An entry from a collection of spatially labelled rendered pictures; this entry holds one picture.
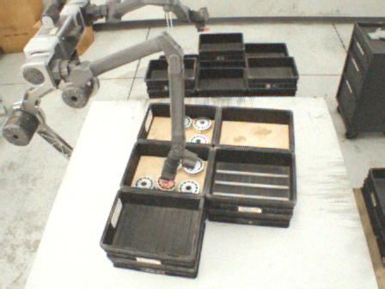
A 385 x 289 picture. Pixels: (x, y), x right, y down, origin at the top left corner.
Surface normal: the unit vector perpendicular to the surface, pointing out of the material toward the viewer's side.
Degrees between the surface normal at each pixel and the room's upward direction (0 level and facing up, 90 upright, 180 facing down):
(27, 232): 0
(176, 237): 0
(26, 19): 91
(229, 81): 0
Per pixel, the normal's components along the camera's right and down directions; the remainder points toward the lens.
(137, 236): -0.08, -0.68
